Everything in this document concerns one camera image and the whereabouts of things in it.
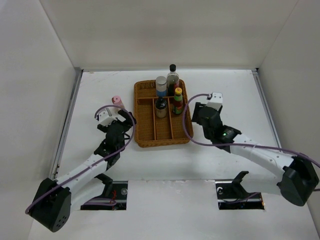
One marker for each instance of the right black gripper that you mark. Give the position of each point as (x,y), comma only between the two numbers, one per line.
(198,107)

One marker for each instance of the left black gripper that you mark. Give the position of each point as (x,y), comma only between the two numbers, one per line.
(129,122)

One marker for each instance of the pink lid spice jar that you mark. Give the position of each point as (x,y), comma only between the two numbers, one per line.
(117,102)

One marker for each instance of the yellow cap chili sauce bottle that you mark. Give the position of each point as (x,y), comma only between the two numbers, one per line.
(178,101)

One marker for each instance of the black cap brown spice bottle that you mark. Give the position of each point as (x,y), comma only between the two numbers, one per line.
(161,107)

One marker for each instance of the tall dark sauce bottle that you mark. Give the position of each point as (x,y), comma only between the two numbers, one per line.
(172,80)

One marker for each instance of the blue label silver cap jar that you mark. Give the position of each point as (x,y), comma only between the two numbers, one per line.
(161,86)

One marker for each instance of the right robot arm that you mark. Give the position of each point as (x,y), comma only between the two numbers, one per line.
(295,175)

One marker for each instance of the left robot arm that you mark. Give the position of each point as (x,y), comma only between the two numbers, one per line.
(51,206)

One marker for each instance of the brown wicker divided basket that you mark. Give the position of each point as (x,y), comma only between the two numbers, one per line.
(152,131)

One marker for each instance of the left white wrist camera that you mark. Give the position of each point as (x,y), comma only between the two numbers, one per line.
(105,116)

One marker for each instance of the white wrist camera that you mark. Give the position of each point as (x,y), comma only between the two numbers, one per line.
(105,116)
(215,100)

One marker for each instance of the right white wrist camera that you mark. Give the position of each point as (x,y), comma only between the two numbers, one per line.
(215,100)

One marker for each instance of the left metal table rail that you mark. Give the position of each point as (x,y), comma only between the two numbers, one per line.
(57,157)

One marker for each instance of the metal table rail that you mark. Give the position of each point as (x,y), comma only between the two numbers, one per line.
(57,157)
(255,73)

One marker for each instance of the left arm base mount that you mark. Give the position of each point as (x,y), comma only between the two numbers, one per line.
(108,195)

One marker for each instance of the right metal table rail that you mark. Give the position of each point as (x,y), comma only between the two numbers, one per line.
(255,73)

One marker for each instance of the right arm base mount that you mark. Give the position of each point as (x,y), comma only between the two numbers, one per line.
(231,195)

